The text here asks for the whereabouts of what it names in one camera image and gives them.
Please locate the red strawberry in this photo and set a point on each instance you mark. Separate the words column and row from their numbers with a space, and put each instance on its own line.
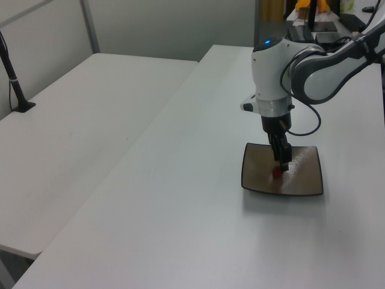
column 276, row 173

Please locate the yellow orange object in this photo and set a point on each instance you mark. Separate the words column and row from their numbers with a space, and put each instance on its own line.
column 322, row 5

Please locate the black keyboard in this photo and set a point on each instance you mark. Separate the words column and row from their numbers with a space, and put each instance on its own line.
column 350, row 21

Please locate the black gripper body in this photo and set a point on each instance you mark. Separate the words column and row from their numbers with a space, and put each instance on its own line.
column 275, row 125

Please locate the black camera stand with square base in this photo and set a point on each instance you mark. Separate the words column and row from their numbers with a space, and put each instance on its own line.
column 13, row 81

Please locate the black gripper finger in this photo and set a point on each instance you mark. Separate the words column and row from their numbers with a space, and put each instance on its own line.
column 284, row 153
column 274, row 147

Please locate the black camera stand with clamp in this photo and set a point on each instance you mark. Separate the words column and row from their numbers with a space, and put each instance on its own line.
column 380, row 58

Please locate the square brown ceramic plate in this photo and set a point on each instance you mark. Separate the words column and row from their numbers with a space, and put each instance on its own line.
column 258, row 171

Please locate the black monitor stand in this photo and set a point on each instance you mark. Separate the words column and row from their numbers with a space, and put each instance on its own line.
column 322, row 26

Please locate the black electronics box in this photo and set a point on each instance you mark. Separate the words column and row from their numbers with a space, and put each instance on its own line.
column 326, row 37

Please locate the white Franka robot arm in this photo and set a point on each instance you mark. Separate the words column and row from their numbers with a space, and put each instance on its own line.
column 267, row 69

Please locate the grey partition post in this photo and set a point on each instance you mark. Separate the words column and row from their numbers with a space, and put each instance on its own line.
column 256, row 22

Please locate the black computer mouse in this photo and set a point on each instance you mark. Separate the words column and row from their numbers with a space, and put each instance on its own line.
column 367, row 9

